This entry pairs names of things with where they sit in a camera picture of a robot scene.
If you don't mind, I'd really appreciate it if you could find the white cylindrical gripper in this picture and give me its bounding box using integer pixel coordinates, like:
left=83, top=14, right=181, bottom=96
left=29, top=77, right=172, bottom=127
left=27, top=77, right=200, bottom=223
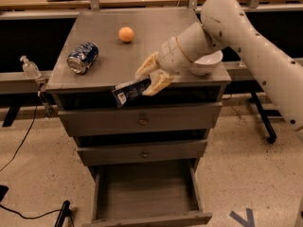
left=135, top=37, right=192, bottom=96

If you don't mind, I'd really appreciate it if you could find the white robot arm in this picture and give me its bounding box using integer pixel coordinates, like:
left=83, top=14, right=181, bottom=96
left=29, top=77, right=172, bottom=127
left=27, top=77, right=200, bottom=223
left=135, top=0, right=303, bottom=133

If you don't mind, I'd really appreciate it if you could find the grey top drawer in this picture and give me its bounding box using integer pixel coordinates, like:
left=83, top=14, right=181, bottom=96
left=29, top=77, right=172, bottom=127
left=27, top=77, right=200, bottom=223
left=59, top=102, right=222, bottom=136

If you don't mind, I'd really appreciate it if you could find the grey wooden drawer cabinet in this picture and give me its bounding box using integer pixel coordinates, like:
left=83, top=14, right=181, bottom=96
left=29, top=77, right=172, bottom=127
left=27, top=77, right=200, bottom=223
left=45, top=7, right=232, bottom=227

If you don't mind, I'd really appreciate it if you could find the grey middle drawer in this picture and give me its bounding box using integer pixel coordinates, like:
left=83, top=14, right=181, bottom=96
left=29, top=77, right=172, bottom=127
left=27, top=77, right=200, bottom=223
left=77, top=140, right=207, bottom=166

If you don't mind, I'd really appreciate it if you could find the grey open bottom drawer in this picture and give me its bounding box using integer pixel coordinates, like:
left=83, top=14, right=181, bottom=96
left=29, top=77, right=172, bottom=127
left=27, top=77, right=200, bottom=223
left=82, top=160, right=212, bottom=227

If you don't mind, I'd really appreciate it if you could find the orange fruit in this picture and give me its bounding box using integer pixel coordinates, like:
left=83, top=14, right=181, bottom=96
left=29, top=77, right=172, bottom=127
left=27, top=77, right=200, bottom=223
left=118, top=26, right=134, bottom=43

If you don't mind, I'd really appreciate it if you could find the white ceramic bowl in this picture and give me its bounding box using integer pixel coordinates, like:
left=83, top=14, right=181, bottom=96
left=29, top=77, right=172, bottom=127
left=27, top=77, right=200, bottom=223
left=189, top=50, right=223, bottom=76

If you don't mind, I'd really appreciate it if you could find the blue crushed soda can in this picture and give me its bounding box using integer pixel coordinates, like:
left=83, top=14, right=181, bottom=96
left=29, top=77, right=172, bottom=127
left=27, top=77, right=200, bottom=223
left=67, top=42, right=98, bottom=74

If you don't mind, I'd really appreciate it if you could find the clear sanitizer pump bottle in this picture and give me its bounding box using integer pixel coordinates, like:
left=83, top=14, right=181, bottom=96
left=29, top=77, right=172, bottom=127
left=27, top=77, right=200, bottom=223
left=20, top=56, right=42, bottom=79

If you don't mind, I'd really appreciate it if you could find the black table leg right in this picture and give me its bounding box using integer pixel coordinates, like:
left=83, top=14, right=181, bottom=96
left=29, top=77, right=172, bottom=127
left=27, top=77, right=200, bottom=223
left=251, top=92, right=276, bottom=144

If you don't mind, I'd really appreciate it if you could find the black stand foot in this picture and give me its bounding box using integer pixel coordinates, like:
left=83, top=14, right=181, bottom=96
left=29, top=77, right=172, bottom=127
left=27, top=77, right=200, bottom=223
left=54, top=201, right=71, bottom=227

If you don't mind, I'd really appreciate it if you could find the black floor cable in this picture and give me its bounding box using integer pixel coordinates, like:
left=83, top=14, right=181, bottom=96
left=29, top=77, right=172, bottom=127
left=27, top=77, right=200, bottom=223
left=0, top=104, right=75, bottom=227

